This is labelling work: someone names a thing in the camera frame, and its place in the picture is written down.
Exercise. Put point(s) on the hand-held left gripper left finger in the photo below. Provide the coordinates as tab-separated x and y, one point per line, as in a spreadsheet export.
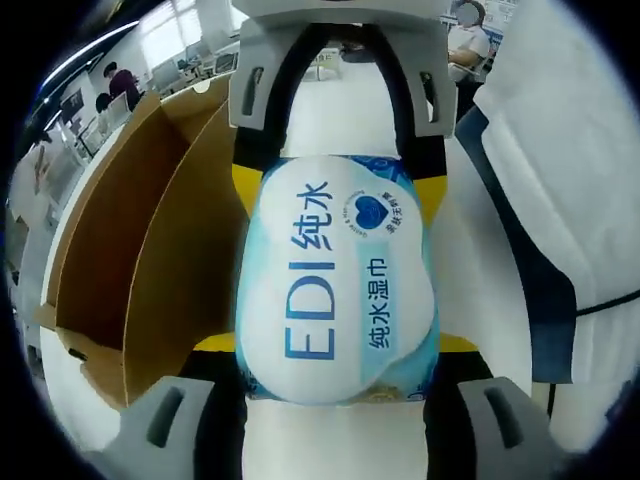
125	435

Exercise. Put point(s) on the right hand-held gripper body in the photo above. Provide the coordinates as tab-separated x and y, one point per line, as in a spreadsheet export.
340	10

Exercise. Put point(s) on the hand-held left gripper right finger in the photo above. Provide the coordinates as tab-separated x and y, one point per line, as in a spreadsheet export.
525	435

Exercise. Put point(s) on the brown cardboard shoe box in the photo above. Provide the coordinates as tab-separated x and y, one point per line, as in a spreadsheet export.
125	225

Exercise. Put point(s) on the blue wet wipes soft item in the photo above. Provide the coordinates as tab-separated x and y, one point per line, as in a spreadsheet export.
340	275

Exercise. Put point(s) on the row of white office chairs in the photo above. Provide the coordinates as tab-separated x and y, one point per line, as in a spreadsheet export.
190	72

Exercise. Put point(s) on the dark standing screen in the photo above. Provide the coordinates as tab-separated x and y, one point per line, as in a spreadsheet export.
72	102

